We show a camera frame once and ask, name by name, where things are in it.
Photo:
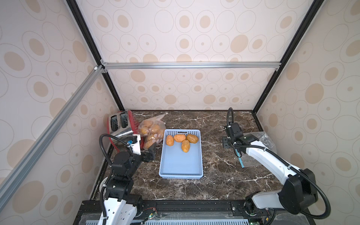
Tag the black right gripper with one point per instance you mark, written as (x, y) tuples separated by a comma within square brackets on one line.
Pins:
[(226, 142)]

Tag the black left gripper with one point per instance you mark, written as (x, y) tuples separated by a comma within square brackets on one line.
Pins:
[(148, 157)]

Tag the clear zipper bag blue strip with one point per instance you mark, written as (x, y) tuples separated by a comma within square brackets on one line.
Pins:
[(259, 146)]

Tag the clear zipper bag pink strip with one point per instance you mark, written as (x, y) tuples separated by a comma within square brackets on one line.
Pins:
[(153, 136), (145, 125)]

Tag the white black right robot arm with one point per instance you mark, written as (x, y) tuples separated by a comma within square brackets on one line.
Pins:
[(300, 192)]

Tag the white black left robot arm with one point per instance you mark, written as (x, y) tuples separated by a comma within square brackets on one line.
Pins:
[(118, 205)]

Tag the light blue plastic basket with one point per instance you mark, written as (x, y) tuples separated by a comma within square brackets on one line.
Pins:
[(177, 164)]

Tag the red and chrome toaster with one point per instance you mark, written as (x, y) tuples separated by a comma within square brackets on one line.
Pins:
[(122, 125)]

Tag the white perforated round object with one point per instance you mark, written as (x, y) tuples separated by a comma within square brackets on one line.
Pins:
[(103, 182)]

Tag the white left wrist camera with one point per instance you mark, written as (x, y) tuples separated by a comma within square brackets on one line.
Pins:
[(134, 144)]

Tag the silver aluminium rail back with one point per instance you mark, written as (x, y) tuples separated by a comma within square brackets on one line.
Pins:
[(192, 65)]

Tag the silver aluminium rail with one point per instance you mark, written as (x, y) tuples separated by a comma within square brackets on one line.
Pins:
[(192, 65), (22, 169)]

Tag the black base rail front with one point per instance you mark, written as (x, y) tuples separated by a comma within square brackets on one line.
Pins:
[(211, 212)]

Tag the silver aluminium rail left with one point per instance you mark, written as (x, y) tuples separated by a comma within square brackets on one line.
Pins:
[(22, 169)]

